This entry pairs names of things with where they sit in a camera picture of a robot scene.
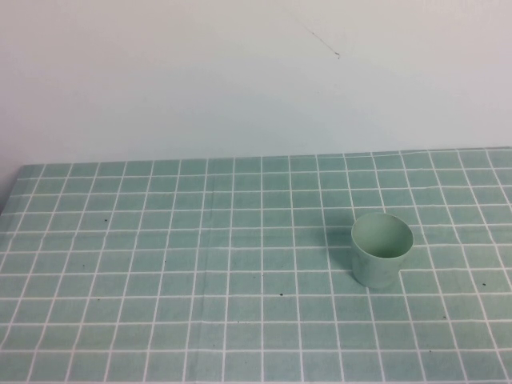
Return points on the pale green plastic cup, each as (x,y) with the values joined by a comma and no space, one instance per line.
(380,276)

